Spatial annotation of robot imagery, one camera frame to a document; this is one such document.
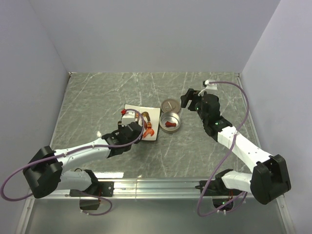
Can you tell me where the brown chicken drumstick piece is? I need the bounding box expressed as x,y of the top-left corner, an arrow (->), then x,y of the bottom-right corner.
165,121 -> 176,128

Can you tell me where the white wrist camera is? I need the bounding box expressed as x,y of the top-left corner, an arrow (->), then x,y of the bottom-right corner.
121,109 -> 139,126
198,80 -> 217,96

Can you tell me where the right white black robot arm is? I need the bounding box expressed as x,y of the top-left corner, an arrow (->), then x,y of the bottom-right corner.
180,88 -> 291,205

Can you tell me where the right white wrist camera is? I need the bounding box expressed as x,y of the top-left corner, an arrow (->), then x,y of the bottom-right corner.
198,80 -> 217,96

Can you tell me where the white square plate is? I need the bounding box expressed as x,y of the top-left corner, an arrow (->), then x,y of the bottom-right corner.
124,104 -> 160,141

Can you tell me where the round metal lunch tin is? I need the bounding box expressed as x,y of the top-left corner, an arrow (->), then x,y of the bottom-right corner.
159,112 -> 181,134

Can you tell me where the aluminium front rail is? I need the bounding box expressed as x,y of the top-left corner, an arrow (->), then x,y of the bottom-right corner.
26,179 -> 247,200

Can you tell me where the brown mushroom slice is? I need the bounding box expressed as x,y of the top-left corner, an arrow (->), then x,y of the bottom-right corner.
141,112 -> 151,122

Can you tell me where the round taupe lid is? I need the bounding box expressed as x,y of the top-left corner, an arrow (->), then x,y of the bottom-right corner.
160,98 -> 181,113

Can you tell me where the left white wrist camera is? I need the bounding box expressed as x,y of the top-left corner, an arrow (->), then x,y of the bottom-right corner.
121,109 -> 139,126

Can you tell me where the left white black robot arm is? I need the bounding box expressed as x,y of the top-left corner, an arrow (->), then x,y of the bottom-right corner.
23,122 -> 143,198

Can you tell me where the orange shrimp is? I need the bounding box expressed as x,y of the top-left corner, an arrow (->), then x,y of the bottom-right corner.
143,128 -> 155,138

